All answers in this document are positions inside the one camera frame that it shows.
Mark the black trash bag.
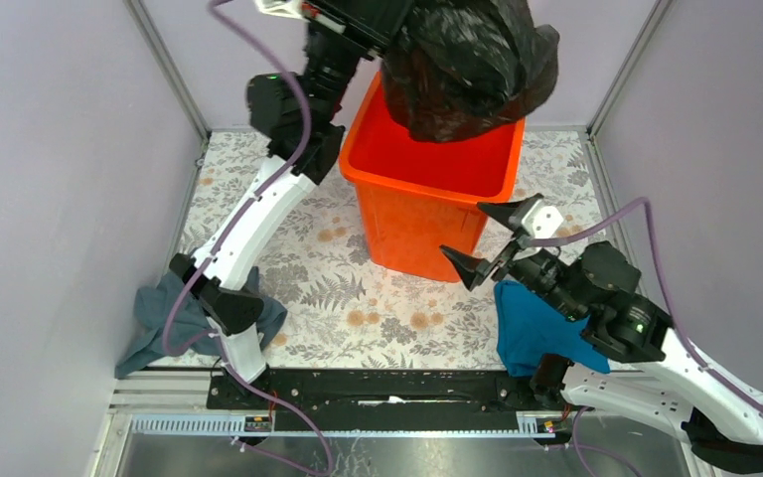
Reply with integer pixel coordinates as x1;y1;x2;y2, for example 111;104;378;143
380;1;560;143

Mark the orange plastic trash bin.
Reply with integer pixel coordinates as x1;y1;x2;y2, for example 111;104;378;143
339;76;526;282

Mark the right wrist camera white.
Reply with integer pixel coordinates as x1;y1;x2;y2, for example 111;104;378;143
521;197;564;239

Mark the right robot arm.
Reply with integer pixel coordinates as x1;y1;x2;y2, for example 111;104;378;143
442;195;763;475

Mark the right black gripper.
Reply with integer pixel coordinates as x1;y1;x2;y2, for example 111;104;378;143
438;198;589;321

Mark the grey-blue cloth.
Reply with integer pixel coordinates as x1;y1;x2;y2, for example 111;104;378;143
114;272;288;379

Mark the bright blue cloth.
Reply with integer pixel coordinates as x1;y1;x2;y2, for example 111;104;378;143
493;280;611;378

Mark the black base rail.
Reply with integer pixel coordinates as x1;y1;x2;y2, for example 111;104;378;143
206;368;576;426

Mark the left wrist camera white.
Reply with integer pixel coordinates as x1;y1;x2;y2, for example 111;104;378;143
254;0;303;19

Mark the slotted metal cable duct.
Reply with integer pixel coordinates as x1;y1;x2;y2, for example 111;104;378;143
130;412;557;440

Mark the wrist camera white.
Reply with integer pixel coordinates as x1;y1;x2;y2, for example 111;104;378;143
254;0;303;19
521;197;564;239

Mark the floral patterned mat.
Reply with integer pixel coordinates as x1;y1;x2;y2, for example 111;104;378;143
178;130;602;370

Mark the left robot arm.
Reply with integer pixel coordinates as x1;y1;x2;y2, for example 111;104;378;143
170;1;413;408

